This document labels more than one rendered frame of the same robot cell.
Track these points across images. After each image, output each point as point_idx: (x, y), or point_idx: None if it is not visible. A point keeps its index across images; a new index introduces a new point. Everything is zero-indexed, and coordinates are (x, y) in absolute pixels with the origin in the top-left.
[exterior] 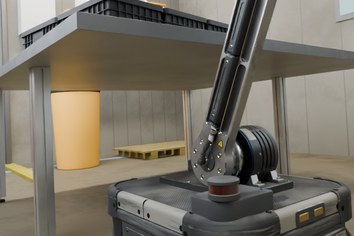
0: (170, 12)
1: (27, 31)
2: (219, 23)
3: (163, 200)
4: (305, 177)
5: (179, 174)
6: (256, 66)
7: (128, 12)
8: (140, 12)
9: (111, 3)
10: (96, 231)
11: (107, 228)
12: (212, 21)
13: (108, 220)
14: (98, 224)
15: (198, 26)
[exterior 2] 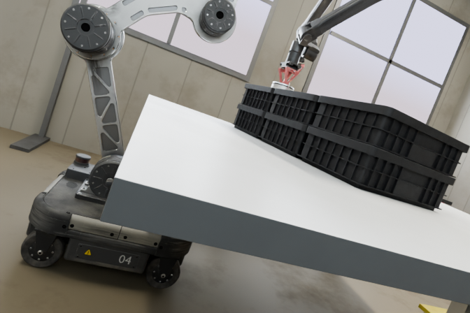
0: (275, 92)
1: None
2: (336, 100)
3: None
4: (80, 215)
5: None
6: (94, 111)
7: (251, 96)
8: (257, 96)
9: (245, 91)
10: (217, 255)
11: (219, 260)
12: (323, 98)
13: (238, 269)
14: (233, 263)
15: (304, 106)
